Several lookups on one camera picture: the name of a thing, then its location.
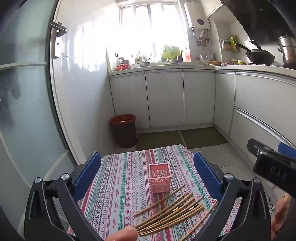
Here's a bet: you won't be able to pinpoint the white water heater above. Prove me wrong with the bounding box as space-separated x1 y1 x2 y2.
184 1 212 30

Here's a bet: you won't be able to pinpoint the person's right hand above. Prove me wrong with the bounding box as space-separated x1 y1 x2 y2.
271 193 292 241

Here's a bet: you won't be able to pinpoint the black range hood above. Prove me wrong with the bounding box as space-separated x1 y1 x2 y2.
221 0 296 44

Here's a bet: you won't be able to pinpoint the pink perforated plastic basket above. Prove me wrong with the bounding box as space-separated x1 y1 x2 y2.
148 163 173 194

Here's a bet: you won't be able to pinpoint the kitchen window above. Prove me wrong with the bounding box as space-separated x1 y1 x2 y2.
119 2 189 62

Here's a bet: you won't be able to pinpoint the patterned striped tablecloth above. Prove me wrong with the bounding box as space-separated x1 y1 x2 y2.
67 144 241 241

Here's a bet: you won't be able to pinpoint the frosted glass door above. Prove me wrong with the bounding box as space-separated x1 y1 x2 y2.
0 0 70 241

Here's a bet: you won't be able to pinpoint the yellow-green plastic bag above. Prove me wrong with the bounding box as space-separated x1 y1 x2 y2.
161 44 180 61

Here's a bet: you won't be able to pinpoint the bunch of wooden chopsticks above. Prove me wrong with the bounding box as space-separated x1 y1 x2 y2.
133 184 219 241

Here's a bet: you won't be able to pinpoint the stainless steel stock pot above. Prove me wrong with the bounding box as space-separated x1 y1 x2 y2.
277 35 296 68

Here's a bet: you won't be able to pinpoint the wall rack with packets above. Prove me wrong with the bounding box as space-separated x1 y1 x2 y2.
220 35 239 52

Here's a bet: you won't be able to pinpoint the white wall cabinet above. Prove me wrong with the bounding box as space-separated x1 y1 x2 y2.
206 3 229 19

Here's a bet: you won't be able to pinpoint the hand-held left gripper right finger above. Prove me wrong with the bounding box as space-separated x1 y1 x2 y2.
193 152 272 241

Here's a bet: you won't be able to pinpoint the brown red-lined trash bin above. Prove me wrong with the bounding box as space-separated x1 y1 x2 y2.
109 114 137 149

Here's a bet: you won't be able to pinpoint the dark green floor mat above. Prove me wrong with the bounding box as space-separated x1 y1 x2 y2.
180 127 229 149
136 130 184 151

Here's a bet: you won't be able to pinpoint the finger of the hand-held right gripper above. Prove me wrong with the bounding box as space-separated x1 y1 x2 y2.
247 138 275 160
277 142 296 160

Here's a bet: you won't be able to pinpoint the person's left hand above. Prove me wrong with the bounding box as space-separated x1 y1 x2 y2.
105 226 139 241

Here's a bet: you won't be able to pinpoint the black wok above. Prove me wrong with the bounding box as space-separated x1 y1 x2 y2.
236 40 275 66

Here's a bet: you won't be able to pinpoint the silver door handle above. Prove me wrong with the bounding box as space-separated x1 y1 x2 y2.
50 21 67 59

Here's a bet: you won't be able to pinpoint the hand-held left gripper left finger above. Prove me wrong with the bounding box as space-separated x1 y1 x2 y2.
24 152 102 241

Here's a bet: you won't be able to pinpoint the white kitchen base cabinets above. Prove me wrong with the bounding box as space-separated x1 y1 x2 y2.
109 67 296 158

